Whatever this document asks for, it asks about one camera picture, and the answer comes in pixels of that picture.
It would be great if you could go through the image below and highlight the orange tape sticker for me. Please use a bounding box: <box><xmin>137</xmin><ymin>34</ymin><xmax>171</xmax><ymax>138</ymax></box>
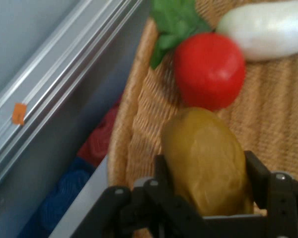
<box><xmin>11</xmin><ymin>102</ymin><xmax>28</xmax><ymax>126</ymax></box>

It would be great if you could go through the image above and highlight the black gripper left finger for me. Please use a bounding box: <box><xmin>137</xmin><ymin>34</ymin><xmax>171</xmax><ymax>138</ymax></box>
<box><xmin>95</xmin><ymin>153</ymin><xmax>187</xmax><ymax>238</ymax></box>

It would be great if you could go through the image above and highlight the white toy eggplant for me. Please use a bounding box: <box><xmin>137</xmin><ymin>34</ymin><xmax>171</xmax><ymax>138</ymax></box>
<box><xmin>215</xmin><ymin>0</ymin><xmax>298</xmax><ymax>62</ymax></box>

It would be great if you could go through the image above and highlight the red tomato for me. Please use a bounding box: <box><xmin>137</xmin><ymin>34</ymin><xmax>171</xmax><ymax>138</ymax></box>
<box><xmin>149</xmin><ymin>0</ymin><xmax>247</xmax><ymax>112</ymax></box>

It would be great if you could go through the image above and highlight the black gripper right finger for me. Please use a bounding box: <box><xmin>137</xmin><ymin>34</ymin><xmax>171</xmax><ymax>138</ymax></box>
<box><xmin>243</xmin><ymin>150</ymin><xmax>298</xmax><ymax>238</ymax></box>

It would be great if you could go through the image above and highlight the aluminium rail along table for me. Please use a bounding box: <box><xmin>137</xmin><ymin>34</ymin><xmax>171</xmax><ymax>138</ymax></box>
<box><xmin>0</xmin><ymin>0</ymin><xmax>151</xmax><ymax>196</ymax></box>

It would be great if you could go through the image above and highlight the blue textured mat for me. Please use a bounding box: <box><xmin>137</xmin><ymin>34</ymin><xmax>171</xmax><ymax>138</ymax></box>
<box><xmin>16</xmin><ymin>157</ymin><xmax>96</xmax><ymax>238</ymax></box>

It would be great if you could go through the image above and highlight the red giant building block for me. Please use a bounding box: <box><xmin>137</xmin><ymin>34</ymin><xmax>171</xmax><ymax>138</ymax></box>
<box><xmin>76</xmin><ymin>98</ymin><xmax>123</xmax><ymax>170</ymax></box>

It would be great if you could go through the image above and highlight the woven wicker basket with handles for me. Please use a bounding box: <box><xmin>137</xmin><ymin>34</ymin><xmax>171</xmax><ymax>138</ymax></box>
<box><xmin>106</xmin><ymin>0</ymin><xmax>298</xmax><ymax>238</ymax></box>

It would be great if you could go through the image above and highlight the brown toy potato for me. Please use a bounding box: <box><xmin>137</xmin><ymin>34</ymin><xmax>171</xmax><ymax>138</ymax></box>
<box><xmin>162</xmin><ymin>106</ymin><xmax>254</xmax><ymax>217</ymax></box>

